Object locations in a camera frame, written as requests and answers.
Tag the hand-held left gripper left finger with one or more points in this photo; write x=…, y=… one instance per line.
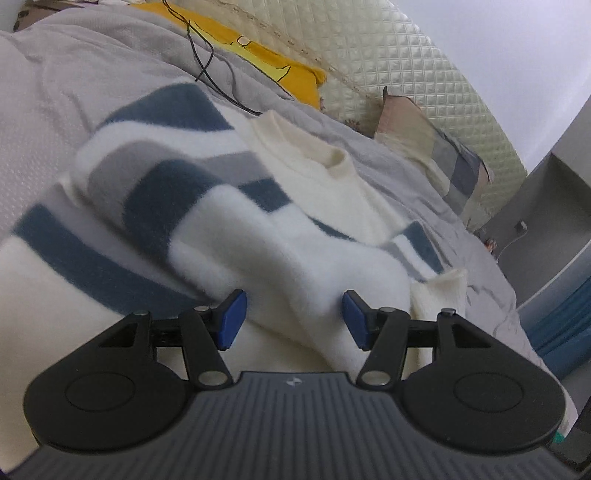
x=233, y=318

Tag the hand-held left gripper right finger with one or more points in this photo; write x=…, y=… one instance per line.
x=355, y=323

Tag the white blue striped fluffy sweater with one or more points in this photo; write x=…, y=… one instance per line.
x=295, y=258

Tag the plaid pillow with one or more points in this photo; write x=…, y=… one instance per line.
x=438, y=152

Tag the yellow printed pillow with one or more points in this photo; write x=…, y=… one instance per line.
x=258, y=50

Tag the grey white wall cabinet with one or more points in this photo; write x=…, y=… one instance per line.
x=554, y=194

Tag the cream quilted headboard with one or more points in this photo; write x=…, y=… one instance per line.
x=392, y=50

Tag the grey bed sheet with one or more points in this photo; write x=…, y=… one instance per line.
x=69, y=83

